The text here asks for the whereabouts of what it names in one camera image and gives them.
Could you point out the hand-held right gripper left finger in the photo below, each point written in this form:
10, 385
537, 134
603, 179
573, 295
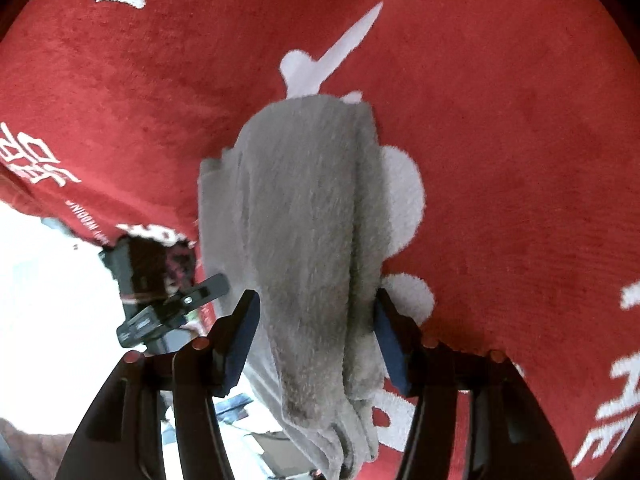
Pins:
239, 347

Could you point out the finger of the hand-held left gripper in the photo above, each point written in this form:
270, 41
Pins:
202, 294
147, 326

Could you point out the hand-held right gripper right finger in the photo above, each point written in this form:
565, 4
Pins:
392, 352

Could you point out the grey knit sweater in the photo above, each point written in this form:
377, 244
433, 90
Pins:
300, 240

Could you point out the dark brown cloth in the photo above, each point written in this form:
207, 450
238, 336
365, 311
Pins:
30, 442

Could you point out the red printed blanket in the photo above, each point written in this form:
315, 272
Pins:
500, 160

